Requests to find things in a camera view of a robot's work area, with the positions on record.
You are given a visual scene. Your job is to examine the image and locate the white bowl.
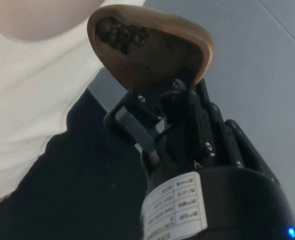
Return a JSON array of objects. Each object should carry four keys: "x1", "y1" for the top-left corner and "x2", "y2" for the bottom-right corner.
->
[{"x1": 0, "y1": 0, "x2": 106, "y2": 41}]

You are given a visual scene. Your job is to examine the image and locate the coffee beans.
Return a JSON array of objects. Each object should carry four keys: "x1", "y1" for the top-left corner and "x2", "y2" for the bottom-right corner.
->
[{"x1": 94, "y1": 17, "x2": 150, "y2": 55}]

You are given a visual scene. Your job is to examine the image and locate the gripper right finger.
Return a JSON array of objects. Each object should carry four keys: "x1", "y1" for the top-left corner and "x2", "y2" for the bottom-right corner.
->
[{"x1": 165, "y1": 77, "x2": 246, "y2": 171}]

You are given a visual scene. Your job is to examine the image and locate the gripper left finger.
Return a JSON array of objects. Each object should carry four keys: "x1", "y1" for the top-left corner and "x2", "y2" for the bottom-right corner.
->
[{"x1": 103, "y1": 79, "x2": 189, "y2": 165}]

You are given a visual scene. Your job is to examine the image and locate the brown cup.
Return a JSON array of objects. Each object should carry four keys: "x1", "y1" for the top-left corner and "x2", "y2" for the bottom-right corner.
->
[{"x1": 86, "y1": 4, "x2": 216, "y2": 91}]

